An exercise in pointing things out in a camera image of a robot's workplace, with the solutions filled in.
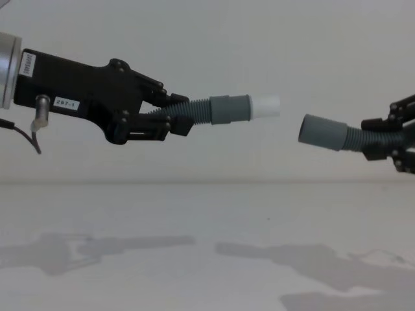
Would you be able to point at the white table cloth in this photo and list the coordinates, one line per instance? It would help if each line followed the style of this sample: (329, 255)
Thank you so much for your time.
(207, 246)

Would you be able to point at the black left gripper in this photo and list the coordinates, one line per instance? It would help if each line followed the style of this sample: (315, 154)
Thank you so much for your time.
(74, 84)

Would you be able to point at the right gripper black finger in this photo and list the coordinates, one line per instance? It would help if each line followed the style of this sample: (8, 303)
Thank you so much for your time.
(403, 158)
(400, 108)

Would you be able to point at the white plastic tube connector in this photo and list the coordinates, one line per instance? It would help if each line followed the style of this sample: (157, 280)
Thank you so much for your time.
(266, 105)

